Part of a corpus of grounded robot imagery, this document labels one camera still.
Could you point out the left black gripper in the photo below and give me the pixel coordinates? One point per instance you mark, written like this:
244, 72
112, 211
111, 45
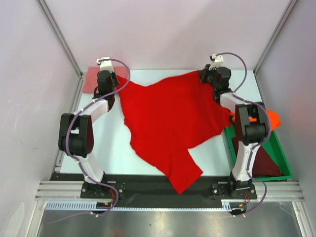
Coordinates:
116, 83

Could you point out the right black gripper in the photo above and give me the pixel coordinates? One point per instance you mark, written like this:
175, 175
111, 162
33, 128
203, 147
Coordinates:
206, 74

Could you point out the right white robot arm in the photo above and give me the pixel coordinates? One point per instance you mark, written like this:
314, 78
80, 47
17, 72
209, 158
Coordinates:
252, 125

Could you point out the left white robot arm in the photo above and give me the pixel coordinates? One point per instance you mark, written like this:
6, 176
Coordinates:
76, 136

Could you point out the folded pink t-shirt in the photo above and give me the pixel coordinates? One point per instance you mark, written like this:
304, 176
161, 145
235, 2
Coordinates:
91, 78

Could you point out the orange t-shirt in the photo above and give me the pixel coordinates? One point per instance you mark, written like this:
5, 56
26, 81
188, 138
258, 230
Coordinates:
274, 117

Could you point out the green plastic bin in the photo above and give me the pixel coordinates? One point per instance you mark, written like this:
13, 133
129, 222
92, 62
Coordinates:
272, 147

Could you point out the dark red t-shirt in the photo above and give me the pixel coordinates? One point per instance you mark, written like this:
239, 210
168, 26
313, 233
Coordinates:
264, 166

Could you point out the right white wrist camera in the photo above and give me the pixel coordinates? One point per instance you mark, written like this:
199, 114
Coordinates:
216, 61

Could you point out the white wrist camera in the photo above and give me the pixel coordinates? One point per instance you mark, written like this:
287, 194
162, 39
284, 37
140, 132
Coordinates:
105, 64
216, 61

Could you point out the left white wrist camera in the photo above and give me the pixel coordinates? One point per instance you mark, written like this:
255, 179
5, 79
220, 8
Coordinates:
105, 64

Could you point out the left aluminium side rail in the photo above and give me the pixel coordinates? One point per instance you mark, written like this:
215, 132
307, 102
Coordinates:
66, 121

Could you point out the left aluminium frame post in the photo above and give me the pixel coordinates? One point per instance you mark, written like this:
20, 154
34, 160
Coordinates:
42, 4

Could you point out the aluminium frame post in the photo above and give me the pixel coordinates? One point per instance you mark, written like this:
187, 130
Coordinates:
42, 4
276, 33

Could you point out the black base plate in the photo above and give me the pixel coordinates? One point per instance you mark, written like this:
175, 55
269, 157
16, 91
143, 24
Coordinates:
149, 191

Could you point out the right aluminium frame post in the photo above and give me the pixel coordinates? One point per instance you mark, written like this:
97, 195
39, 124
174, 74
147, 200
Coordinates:
276, 33

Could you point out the aluminium front rail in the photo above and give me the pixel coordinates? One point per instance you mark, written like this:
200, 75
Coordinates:
71, 190

